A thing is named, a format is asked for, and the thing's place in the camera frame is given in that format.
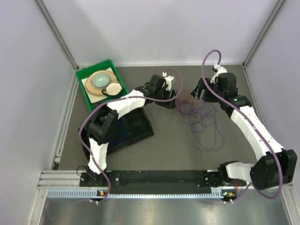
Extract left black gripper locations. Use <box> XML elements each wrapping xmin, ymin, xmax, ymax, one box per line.
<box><xmin>154</xmin><ymin>86</ymin><xmax>176</xmax><ymax>109</ymax></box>

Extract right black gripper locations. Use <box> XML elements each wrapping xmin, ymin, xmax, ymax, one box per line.
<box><xmin>191</xmin><ymin>77</ymin><xmax>225</xmax><ymax>103</ymax></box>

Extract red thin wire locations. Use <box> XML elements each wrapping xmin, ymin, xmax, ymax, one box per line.
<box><xmin>175</xmin><ymin>87</ymin><xmax>216</xmax><ymax>132</ymax></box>

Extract black two-compartment tray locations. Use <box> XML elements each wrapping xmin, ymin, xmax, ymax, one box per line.
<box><xmin>81</xmin><ymin>107</ymin><xmax>155</xmax><ymax>155</ymax></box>

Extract blue thin wire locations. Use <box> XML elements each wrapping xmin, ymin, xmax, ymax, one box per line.
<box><xmin>110</xmin><ymin>123</ymin><xmax>128</xmax><ymax>146</ymax></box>

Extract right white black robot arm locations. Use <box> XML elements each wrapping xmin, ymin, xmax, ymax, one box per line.
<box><xmin>191</xmin><ymin>73</ymin><xmax>297</xmax><ymax>190</ymax></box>

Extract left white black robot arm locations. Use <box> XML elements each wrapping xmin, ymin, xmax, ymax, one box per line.
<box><xmin>80</xmin><ymin>72</ymin><xmax>176</xmax><ymax>186</ymax></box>

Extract black mug with beige inside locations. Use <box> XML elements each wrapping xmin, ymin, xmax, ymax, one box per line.
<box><xmin>102</xmin><ymin>83</ymin><xmax>122</xmax><ymax>97</ymax></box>

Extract teal glass bowl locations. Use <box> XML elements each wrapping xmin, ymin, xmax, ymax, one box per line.
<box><xmin>91</xmin><ymin>72</ymin><xmax>111</xmax><ymax>88</ymax></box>

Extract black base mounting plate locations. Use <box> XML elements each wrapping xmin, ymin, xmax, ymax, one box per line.
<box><xmin>79</xmin><ymin>170</ymin><xmax>249</xmax><ymax>194</ymax></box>

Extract green plastic bin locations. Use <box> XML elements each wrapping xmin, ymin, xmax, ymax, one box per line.
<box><xmin>75</xmin><ymin>59</ymin><xmax>129</xmax><ymax>112</ymax></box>

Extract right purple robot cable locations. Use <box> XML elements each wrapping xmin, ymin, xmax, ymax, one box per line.
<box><xmin>202</xmin><ymin>49</ymin><xmax>283</xmax><ymax>204</ymax></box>

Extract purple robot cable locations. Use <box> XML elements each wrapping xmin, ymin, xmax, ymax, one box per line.
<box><xmin>78</xmin><ymin>68</ymin><xmax>184</xmax><ymax>207</ymax></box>
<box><xmin>202</xmin><ymin>49</ymin><xmax>283</xmax><ymax>204</ymax></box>

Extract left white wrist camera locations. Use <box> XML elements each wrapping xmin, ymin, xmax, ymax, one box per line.
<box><xmin>162</xmin><ymin>72</ymin><xmax>175</xmax><ymax>91</ymax></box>

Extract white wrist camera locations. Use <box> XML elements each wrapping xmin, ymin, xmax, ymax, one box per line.
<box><xmin>162</xmin><ymin>72</ymin><xmax>175</xmax><ymax>91</ymax></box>
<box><xmin>210</xmin><ymin>63</ymin><xmax>227</xmax><ymax>84</ymax></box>

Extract purple thin wire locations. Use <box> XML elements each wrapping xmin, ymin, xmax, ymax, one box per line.
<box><xmin>175</xmin><ymin>98</ymin><xmax>225</xmax><ymax>152</ymax></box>

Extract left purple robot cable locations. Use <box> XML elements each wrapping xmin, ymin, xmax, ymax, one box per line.
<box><xmin>78</xmin><ymin>68</ymin><xmax>184</xmax><ymax>207</ymax></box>

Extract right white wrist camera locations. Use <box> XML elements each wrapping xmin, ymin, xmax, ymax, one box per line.
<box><xmin>210</xmin><ymin>63</ymin><xmax>227</xmax><ymax>84</ymax></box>

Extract right aluminium corner post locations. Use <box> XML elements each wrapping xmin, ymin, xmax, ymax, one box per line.
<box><xmin>242</xmin><ymin>0</ymin><xmax>286</xmax><ymax>68</ymax></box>

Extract aluminium corner post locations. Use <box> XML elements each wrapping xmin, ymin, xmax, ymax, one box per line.
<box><xmin>35</xmin><ymin>0</ymin><xmax>79</xmax><ymax>70</ymax></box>
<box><xmin>242</xmin><ymin>0</ymin><xmax>286</xmax><ymax>68</ymax></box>

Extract white slotted cable duct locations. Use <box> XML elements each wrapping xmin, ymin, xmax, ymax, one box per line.
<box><xmin>47</xmin><ymin>189</ymin><xmax>236</xmax><ymax>199</ymax></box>

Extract left aluminium corner post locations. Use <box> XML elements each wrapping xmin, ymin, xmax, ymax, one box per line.
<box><xmin>35</xmin><ymin>0</ymin><xmax>79</xmax><ymax>70</ymax></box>

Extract aluminium frame rail front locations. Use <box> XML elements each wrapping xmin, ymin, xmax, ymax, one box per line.
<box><xmin>37</xmin><ymin>168</ymin><xmax>293</xmax><ymax>189</ymax></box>

